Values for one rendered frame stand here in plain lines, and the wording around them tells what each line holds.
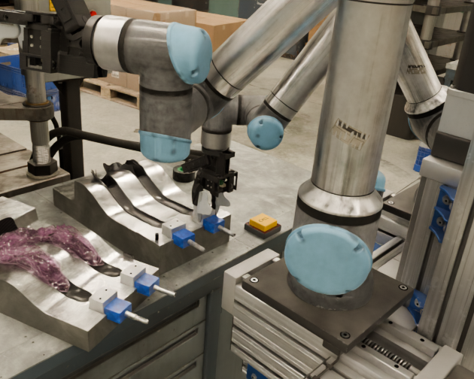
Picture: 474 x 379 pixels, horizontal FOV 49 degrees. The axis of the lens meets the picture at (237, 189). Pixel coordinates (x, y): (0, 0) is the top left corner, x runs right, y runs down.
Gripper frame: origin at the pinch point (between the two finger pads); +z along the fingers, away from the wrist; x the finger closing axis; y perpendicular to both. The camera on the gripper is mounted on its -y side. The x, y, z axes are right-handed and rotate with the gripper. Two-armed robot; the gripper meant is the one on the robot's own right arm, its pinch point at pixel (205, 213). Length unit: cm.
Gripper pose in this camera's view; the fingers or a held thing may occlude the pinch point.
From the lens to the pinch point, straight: 141.9
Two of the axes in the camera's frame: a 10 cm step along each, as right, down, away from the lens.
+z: -0.7, 9.0, 4.3
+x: 6.7, -2.7, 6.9
